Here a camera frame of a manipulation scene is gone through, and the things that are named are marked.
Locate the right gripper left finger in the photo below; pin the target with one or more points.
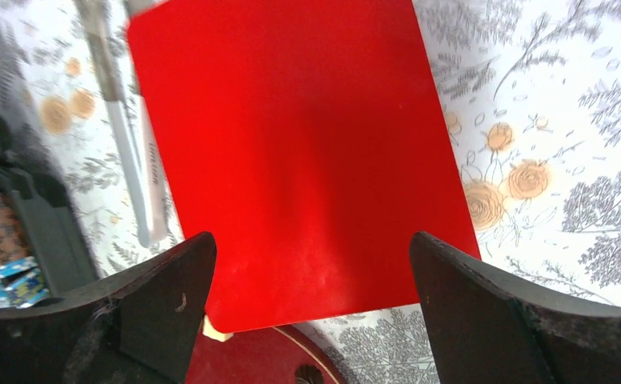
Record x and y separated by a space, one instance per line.
136 326

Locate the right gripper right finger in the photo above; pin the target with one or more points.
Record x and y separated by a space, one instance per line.
486 325

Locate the red square box lid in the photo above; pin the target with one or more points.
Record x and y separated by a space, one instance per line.
308 138

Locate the silver metal tongs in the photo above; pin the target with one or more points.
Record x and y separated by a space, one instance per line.
136 144

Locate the round red tray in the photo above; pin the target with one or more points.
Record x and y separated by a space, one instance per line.
272 355

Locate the black poker chip case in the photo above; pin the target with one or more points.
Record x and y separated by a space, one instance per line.
43 253

